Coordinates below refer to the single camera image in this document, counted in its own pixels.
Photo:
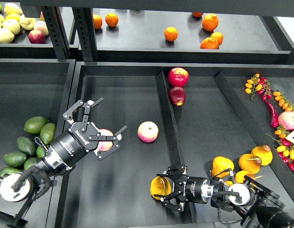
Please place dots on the yellow orange pear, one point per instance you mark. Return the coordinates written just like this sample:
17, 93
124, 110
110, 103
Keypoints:
160, 186

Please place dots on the black left tray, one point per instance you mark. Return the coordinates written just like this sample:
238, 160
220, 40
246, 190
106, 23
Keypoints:
28, 88

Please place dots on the black tray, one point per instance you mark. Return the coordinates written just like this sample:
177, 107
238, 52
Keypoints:
28, 88
217, 119

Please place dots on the pink apple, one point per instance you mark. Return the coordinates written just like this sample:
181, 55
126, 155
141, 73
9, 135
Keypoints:
102, 145
147, 131
286, 119

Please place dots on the pink apple centre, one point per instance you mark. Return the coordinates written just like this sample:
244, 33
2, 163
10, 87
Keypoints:
147, 131

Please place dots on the black centre tray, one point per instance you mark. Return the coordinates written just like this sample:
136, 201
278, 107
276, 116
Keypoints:
217, 119

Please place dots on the pink apple left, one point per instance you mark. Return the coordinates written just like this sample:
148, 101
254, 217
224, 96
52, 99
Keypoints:
102, 145

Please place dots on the bright red apple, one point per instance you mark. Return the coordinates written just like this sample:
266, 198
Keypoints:
178, 77

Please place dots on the red apple on shelf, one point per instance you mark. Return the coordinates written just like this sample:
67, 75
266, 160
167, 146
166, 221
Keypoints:
36, 37

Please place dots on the cherry tomato bunch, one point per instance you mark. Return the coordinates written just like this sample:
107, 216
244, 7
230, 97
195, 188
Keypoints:
284, 147
258, 85

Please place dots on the pink apple right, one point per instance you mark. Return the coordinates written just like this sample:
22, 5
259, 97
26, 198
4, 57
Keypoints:
286, 119

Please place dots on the cherry tomato bunch lower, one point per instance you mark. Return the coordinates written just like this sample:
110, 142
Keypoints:
284, 147

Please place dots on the black upper shelf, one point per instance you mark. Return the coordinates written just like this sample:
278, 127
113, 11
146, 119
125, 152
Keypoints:
143, 31

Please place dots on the large orange on shelf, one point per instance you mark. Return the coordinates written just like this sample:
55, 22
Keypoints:
210, 22

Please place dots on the red chili pepper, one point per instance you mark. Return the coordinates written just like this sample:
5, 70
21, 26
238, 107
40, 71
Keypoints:
273, 114

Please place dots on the dark red apple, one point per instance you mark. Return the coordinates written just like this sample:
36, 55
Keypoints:
177, 95

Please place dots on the cherry tomato bunch upper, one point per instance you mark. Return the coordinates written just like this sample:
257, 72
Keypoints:
258, 85

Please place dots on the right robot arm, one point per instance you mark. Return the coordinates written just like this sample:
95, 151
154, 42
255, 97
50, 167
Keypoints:
257, 206

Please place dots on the green avocado upper right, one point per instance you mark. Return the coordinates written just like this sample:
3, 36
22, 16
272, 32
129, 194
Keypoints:
47, 133

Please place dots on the dark green avocado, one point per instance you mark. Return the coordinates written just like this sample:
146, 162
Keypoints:
27, 146

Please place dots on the orange on shelf front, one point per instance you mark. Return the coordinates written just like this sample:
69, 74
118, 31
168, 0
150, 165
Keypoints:
209, 43

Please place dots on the green avocado bottom left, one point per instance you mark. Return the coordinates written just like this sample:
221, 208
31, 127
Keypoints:
15, 159

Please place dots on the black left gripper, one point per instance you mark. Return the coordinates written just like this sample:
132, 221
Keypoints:
82, 137

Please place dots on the yellow pear far right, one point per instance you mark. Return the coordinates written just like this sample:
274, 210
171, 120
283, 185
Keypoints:
264, 152

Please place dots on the pale yellow apple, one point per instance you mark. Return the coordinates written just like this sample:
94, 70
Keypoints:
12, 25

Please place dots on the green avocado top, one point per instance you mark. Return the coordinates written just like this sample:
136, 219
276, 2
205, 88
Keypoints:
35, 124

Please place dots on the yellow pear with stem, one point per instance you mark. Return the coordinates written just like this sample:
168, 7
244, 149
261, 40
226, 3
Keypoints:
250, 163

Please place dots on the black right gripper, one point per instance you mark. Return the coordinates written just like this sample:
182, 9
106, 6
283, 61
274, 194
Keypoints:
185, 188

